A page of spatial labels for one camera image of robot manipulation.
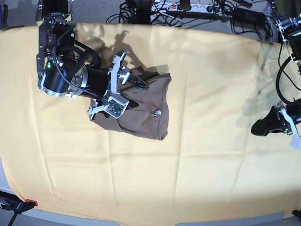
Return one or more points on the black stand column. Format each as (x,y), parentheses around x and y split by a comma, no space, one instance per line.
(142,15)

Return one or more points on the brown T-shirt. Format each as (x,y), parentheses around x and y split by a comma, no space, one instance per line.
(150,118)

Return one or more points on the black clamp right corner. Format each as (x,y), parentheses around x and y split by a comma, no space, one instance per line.
(297,213)

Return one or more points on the black power adapter brick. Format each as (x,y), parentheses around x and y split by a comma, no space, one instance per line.
(250,17)

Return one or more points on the yellow tablecloth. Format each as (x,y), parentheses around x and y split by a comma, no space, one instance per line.
(208,168)

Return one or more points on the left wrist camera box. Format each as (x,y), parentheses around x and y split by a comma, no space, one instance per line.
(296,142)

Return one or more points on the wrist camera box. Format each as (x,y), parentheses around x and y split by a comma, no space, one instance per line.
(296,142)
(116,106)

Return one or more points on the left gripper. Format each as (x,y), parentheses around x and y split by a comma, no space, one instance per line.
(280,119)

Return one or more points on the white power strip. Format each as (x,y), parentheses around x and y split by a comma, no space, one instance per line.
(174,8)

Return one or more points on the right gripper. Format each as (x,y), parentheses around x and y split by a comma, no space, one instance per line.
(107,82)

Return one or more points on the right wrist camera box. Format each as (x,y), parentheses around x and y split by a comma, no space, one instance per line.
(116,106)

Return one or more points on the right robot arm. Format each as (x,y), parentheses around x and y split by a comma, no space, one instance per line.
(67,67)

